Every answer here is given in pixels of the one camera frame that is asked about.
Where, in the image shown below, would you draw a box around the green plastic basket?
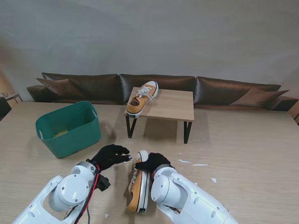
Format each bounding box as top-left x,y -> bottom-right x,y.
35,100 -> 102,159

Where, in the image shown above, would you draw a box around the small wooden table black legs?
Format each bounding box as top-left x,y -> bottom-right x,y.
123,86 -> 195,144

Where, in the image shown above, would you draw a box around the wooden brush pale bristles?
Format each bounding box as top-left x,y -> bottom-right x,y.
52,127 -> 70,139

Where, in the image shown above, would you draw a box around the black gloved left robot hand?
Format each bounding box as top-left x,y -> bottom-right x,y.
90,144 -> 133,172

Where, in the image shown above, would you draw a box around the red cable on left arm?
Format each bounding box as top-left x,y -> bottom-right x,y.
77,164 -> 100,222

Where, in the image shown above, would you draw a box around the brown leather cushion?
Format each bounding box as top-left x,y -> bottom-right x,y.
230,87 -> 290,107
36,78 -> 86,98

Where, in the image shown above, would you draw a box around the yellow canvas sneaker white laces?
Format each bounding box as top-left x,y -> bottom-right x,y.
126,150 -> 151,213
125,80 -> 159,119

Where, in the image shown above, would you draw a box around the dark brown leather sofa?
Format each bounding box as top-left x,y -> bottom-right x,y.
26,72 -> 299,112

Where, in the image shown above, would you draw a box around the small wooden side table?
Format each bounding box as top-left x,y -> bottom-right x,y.
0,92 -> 23,103

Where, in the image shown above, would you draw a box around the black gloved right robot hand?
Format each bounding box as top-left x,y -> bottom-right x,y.
135,153 -> 174,174

